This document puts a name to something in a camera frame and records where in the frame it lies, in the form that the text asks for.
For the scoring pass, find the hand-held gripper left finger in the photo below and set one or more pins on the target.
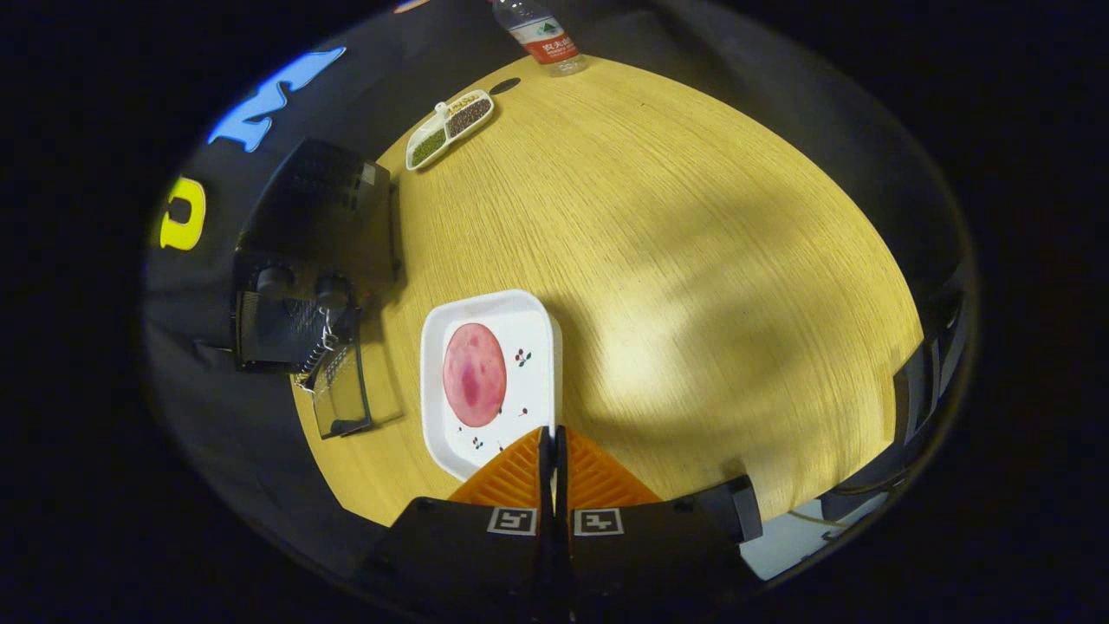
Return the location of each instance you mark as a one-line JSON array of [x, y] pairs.
[[468, 546]]

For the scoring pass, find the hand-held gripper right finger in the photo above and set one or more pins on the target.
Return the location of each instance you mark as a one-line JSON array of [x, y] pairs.
[[641, 546]]

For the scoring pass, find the pink round ham slice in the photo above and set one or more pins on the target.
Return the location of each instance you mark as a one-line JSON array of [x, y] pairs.
[[475, 374]]

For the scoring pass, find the white square plate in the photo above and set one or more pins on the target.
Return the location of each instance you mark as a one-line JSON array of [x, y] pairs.
[[533, 381]]

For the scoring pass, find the black toaster oven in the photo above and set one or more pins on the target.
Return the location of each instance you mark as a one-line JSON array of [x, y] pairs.
[[321, 199]]

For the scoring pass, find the black chair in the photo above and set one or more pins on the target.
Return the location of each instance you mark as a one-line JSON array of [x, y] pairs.
[[914, 390]]

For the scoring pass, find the white divided bean dish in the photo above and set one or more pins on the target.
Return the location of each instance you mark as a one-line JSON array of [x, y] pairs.
[[450, 128]]

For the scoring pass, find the red label water bottle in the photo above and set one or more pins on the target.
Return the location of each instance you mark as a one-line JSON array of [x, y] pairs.
[[541, 35]]

